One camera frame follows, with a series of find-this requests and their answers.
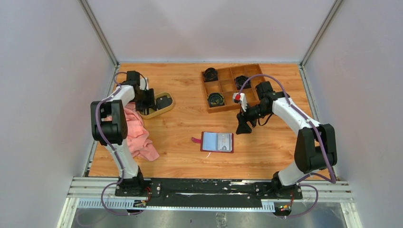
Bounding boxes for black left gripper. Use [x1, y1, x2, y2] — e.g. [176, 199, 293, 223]
[132, 88, 156, 113]

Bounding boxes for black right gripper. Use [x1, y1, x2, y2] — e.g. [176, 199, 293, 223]
[236, 101, 271, 135]

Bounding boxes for black cards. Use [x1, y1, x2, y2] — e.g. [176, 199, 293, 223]
[155, 95, 173, 110]

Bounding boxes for red card holder wallet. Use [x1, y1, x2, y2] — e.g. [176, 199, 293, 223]
[191, 132, 234, 153]

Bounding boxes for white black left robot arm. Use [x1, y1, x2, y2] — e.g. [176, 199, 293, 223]
[90, 71, 157, 196]

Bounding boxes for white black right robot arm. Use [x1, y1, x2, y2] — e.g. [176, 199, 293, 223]
[233, 81, 337, 199]

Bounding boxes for yellow oval tray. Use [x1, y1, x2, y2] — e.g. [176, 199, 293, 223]
[138, 92, 175, 120]

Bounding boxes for pink cloth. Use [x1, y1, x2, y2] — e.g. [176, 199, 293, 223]
[124, 103, 160, 162]

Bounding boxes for black gold rolled item front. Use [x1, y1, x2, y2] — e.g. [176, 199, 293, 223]
[207, 93, 225, 107]

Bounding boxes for wooden compartment tray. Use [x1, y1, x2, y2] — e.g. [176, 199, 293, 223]
[201, 64, 266, 114]

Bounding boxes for black rolled item middle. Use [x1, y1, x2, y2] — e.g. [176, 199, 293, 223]
[234, 75, 251, 90]

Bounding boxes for black rolled item back left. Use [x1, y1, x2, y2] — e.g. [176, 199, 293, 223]
[202, 67, 218, 82]

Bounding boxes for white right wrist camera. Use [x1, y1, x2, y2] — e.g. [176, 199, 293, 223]
[232, 93, 248, 112]

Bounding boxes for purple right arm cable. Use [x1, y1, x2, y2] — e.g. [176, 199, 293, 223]
[239, 74, 337, 184]

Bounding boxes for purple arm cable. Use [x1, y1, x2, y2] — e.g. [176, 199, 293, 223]
[94, 71, 149, 186]
[239, 74, 337, 184]

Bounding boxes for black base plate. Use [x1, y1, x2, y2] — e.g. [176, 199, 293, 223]
[115, 178, 303, 209]

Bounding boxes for aluminium front rail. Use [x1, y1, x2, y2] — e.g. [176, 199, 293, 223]
[67, 177, 354, 212]

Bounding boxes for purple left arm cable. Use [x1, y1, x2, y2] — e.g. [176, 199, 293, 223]
[94, 71, 149, 186]

